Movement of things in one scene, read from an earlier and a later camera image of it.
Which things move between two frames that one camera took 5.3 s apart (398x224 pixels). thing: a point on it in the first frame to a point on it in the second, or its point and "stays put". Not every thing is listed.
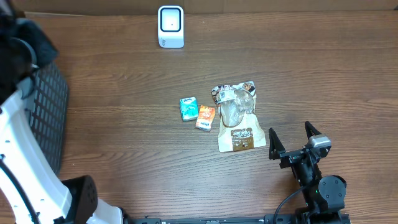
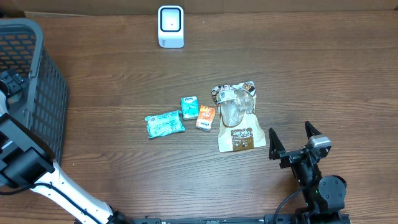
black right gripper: (290, 156) stays put
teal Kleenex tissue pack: (189, 108) stays put
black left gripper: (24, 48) to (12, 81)
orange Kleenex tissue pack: (206, 114) stays put
